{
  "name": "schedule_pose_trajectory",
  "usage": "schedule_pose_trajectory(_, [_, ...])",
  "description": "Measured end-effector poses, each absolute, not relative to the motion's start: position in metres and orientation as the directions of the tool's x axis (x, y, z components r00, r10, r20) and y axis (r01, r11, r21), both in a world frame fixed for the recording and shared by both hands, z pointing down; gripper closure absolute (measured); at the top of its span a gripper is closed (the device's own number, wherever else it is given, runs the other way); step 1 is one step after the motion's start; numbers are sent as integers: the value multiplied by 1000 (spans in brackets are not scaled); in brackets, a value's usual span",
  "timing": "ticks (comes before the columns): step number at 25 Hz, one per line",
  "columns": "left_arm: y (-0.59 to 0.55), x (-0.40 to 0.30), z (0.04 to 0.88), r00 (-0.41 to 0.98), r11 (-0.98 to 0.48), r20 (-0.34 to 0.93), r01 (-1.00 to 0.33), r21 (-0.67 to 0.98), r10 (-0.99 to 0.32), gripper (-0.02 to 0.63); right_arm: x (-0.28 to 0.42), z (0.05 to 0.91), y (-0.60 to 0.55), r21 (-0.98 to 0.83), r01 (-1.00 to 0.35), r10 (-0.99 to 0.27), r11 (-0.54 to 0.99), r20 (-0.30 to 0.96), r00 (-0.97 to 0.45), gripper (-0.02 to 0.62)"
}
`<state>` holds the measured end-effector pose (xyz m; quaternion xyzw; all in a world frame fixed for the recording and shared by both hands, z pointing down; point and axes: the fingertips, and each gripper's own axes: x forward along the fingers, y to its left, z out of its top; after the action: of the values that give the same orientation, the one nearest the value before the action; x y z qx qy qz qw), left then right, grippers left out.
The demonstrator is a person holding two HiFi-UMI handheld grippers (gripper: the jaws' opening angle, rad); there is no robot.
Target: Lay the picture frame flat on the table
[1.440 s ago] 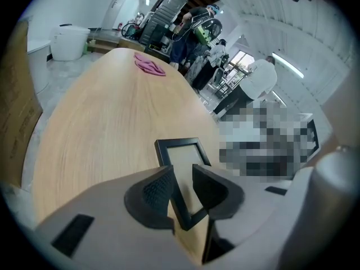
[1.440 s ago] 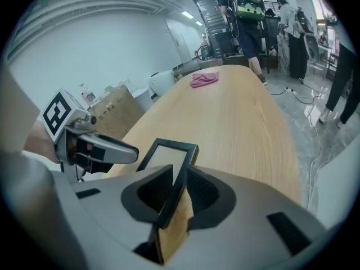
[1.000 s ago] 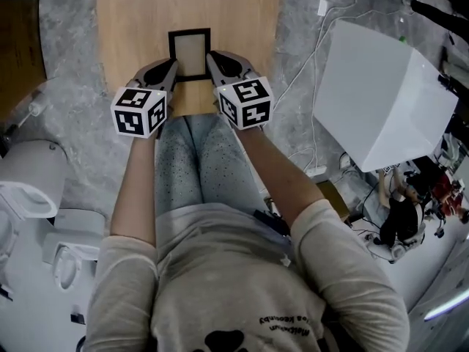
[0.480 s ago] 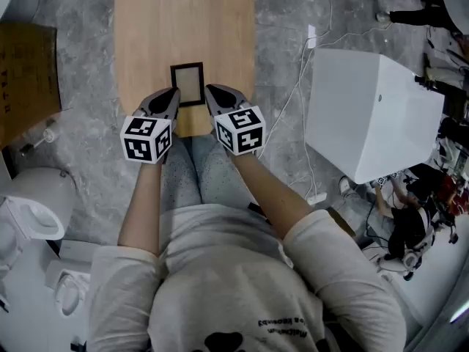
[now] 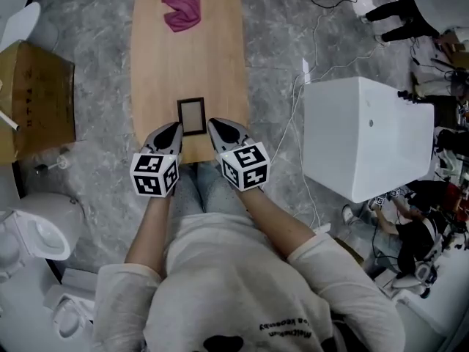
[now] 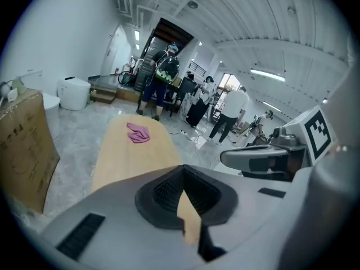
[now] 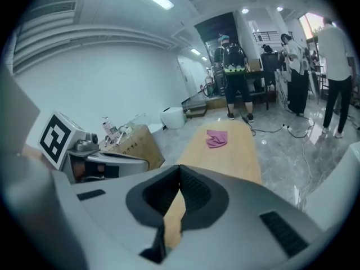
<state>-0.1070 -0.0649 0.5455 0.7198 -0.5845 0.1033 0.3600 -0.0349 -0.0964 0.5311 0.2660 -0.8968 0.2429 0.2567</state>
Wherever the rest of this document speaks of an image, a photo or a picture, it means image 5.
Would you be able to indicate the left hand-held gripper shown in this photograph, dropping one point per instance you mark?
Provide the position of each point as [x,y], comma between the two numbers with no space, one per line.
[154,174]

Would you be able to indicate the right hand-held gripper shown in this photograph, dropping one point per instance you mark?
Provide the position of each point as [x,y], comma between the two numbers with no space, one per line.
[245,167]

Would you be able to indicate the black picture frame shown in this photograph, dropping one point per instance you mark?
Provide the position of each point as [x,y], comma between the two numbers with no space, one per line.
[191,116]

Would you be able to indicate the person's right forearm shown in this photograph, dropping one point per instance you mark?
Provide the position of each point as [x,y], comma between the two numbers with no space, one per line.
[275,226]

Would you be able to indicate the person's left forearm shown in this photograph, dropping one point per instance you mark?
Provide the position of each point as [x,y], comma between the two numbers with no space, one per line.
[150,233]

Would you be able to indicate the wooden coffee table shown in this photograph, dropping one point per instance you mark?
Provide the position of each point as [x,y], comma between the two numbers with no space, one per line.
[165,68]

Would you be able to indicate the person's grey speckled trousers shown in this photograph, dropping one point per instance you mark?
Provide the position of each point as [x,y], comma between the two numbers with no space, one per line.
[216,193]

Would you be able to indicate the white toilet brush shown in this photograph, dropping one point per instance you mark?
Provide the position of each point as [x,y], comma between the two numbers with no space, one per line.
[62,163]

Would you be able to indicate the white bathtub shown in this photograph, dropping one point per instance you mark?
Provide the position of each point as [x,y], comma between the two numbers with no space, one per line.
[348,141]

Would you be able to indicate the pink cloth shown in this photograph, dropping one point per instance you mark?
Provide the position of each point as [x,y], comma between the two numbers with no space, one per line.
[183,13]

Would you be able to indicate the large cardboard box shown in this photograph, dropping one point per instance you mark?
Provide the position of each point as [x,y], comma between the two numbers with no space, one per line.
[36,105]

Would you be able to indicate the white toilet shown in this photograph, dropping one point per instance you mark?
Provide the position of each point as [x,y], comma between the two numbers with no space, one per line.
[47,226]
[73,306]

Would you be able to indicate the person's beige shirt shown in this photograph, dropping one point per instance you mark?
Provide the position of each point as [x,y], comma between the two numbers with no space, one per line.
[238,288]

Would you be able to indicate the black bathtub faucet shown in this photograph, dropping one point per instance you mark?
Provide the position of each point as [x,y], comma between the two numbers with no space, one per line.
[408,97]

